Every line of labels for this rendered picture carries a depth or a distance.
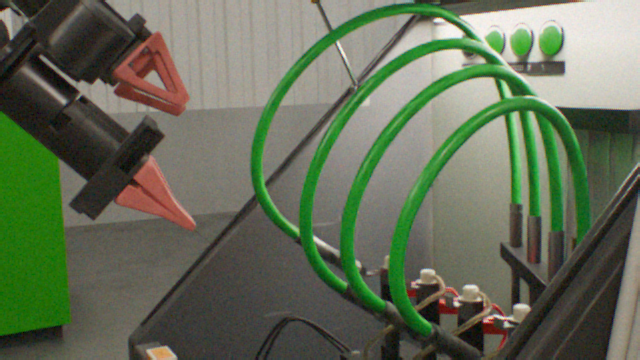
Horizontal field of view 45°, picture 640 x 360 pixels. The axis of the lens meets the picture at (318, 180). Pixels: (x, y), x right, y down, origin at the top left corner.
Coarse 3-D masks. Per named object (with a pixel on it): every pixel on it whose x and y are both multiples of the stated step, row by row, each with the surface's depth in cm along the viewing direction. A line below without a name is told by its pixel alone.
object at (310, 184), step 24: (432, 48) 86; (456, 48) 88; (480, 48) 89; (384, 72) 84; (360, 96) 83; (336, 120) 82; (528, 120) 93; (528, 144) 94; (312, 168) 81; (528, 168) 95; (312, 192) 81; (528, 192) 96; (528, 216) 96; (312, 240) 82; (528, 240) 96; (312, 264) 83; (336, 288) 84
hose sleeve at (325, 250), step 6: (294, 240) 91; (300, 240) 90; (318, 240) 92; (318, 246) 91; (324, 246) 92; (330, 246) 93; (324, 252) 92; (330, 252) 92; (336, 252) 93; (324, 258) 92; (330, 258) 92; (336, 258) 93; (330, 264) 93; (336, 264) 93; (342, 270) 94
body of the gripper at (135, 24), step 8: (104, 0) 84; (112, 8) 85; (120, 16) 84; (136, 16) 81; (128, 24) 81; (136, 24) 81; (144, 24) 82; (136, 32) 83; (128, 48) 85; (104, 80) 89
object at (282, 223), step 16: (368, 16) 91; (384, 16) 92; (432, 16) 96; (448, 16) 96; (336, 32) 90; (464, 32) 98; (320, 48) 89; (304, 64) 88; (288, 80) 87; (496, 80) 101; (272, 96) 87; (272, 112) 87; (512, 112) 102; (256, 128) 87; (512, 128) 103; (256, 144) 87; (512, 144) 103; (256, 160) 87; (512, 160) 104; (256, 176) 87; (512, 176) 104; (256, 192) 88; (512, 192) 105; (272, 208) 88; (512, 208) 105; (288, 224) 90
